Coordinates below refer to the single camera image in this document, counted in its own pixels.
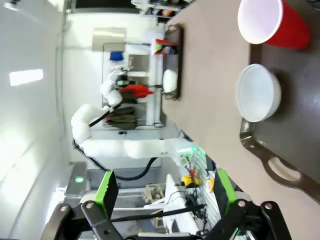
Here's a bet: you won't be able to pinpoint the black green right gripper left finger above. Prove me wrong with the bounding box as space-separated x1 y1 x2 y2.
42 169 123 240

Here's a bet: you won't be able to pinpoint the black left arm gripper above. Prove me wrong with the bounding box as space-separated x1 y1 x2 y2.
115 74 131 85

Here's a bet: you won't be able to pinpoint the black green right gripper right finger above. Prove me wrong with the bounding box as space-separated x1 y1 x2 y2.
204 169 293 240

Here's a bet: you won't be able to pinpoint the white ceramic bowl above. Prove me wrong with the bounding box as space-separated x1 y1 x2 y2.
236 63 282 123

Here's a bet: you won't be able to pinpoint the red hanging items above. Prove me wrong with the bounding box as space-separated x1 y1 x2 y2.
119 84 155 98

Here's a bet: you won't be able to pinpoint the yellow tape measure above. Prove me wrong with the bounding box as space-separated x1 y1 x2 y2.
206 178 216 194

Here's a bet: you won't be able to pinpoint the dark green hanging gloves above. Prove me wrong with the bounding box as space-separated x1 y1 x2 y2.
104 91 139 130

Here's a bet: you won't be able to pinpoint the yellow emergency stop box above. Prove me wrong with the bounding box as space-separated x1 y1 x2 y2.
181 174 201 188

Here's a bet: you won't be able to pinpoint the small white bowl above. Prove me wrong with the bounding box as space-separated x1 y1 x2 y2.
162 69 179 94

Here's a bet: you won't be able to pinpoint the white board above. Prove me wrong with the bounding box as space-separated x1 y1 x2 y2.
164 173 201 234

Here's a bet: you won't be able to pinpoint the dark brown serving tray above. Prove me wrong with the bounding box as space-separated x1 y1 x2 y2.
163 23 185 101

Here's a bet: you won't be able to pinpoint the black rod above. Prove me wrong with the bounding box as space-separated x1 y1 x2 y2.
111 204 209 222

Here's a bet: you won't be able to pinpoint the large brown serving tray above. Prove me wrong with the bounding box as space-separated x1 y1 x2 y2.
239 42 320 206

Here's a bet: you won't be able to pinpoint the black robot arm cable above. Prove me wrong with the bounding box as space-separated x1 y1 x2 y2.
72 139 156 181

